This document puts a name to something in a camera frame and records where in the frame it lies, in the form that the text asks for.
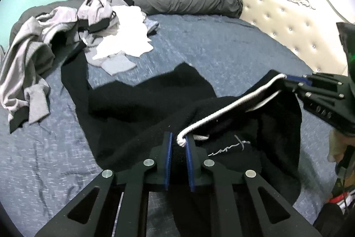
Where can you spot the blue bed sheet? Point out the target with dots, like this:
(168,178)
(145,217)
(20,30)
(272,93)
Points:
(208,40)

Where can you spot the blue plaid garment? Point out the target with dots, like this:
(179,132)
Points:
(152,26)

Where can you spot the light grey jacket black cuffs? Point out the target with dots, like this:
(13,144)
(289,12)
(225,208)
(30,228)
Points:
(91,8)

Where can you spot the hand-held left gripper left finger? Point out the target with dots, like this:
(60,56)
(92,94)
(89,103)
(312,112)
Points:
(168,159)

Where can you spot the person's right hand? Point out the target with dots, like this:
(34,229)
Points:
(339,146)

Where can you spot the heather grey sweatshirt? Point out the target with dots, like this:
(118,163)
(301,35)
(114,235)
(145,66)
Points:
(36,103)

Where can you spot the white tufted headboard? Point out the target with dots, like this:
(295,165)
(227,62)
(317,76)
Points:
(277,20)

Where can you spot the white shirt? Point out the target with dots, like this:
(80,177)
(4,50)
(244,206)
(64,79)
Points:
(124,37)

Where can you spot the grey knit garment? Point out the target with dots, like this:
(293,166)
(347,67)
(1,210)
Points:
(116,63)

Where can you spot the dark cloth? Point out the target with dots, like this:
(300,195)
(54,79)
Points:
(332,220)

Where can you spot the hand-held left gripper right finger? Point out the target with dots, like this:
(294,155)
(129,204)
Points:
(190,162)

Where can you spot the black sweater white collar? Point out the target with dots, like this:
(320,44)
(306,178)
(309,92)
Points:
(138,103)

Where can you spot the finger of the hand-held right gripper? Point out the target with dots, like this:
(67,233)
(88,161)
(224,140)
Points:
(319,94)
(306,81)

